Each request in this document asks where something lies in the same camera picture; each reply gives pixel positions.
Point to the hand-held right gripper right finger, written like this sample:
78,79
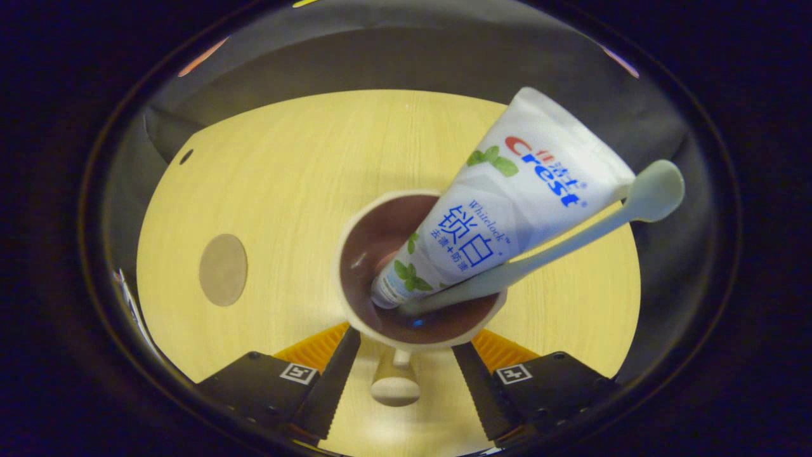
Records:
485,393

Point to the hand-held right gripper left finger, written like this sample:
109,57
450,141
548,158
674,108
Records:
330,387

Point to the beige cup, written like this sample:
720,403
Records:
374,254

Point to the round brown coaster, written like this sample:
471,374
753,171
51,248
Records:
222,270

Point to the white toothpaste tube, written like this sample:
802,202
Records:
520,184

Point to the pale green toothbrush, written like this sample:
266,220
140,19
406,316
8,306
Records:
653,190

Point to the wooden desktop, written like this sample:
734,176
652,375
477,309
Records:
285,165

